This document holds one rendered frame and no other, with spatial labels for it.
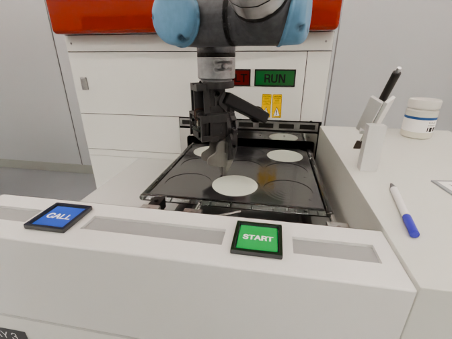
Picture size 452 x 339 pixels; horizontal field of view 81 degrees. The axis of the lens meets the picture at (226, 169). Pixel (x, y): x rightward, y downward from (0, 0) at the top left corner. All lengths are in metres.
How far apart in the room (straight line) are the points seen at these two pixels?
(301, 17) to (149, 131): 0.69
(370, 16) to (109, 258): 2.31
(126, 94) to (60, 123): 2.26
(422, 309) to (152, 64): 0.84
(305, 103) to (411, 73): 1.74
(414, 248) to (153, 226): 0.30
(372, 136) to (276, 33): 0.25
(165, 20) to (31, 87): 2.92
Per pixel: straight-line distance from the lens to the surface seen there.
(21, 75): 3.34
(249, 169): 0.67
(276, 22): 0.39
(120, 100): 0.99
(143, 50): 0.93
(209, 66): 0.53
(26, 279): 0.44
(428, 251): 0.37
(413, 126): 0.82
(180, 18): 0.42
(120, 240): 0.34
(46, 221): 0.41
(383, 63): 2.45
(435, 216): 0.45
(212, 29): 0.42
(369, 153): 0.54
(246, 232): 0.33
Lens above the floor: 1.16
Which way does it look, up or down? 23 degrees down
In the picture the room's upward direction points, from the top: straight up
